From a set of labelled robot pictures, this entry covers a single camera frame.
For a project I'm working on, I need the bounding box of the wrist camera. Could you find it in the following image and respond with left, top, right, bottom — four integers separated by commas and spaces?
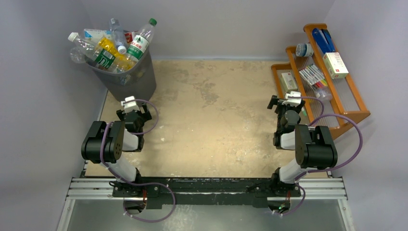
121, 96, 140, 114
282, 91, 302, 107

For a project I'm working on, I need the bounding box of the green label clear bottle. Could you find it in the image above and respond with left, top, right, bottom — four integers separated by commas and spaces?
68, 32, 116, 72

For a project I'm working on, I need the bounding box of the grey mesh waste bin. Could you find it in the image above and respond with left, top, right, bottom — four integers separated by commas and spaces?
87, 50, 156, 101

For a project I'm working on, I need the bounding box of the white red box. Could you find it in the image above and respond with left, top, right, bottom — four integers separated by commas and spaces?
323, 52, 349, 79

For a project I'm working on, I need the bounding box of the pack of coloured markers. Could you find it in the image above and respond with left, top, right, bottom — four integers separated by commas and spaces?
299, 64, 328, 90

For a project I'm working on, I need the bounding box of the blue label water bottle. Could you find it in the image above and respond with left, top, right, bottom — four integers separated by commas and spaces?
83, 29, 112, 42

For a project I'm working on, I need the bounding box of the green white small box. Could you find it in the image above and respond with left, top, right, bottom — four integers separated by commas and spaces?
280, 72, 298, 93

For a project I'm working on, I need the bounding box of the amber tea bottle red label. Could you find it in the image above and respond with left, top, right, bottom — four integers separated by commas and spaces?
124, 31, 137, 44

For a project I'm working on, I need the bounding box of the green white label bottle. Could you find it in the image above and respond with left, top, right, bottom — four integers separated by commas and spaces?
127, 18, 157, 63

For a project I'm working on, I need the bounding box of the small clear jar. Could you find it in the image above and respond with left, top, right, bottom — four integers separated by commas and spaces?
314, 86, 332, 102

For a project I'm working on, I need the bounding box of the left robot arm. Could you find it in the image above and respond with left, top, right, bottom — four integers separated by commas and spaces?
81, 103, 152, 197

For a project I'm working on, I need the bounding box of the yellow plastic bottle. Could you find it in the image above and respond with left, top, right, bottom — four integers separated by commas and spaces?
98, 37, 136, 73

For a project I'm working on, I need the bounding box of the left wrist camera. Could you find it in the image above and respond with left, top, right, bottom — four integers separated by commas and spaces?
121, 96, 140, 114

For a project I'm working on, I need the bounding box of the round tape roll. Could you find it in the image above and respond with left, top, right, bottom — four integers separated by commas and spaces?
295, 43, 314, 57

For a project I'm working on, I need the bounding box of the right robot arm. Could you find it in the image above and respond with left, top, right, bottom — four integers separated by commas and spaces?
267, 91, 338, 196

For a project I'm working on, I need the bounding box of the wooden tiered rack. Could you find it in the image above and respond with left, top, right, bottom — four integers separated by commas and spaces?
271, 23, 370, 123

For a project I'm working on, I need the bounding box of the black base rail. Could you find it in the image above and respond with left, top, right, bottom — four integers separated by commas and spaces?
65, 177, 348, 211

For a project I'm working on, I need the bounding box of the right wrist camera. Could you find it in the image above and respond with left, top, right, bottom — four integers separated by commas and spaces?
282, 91, 302, 107

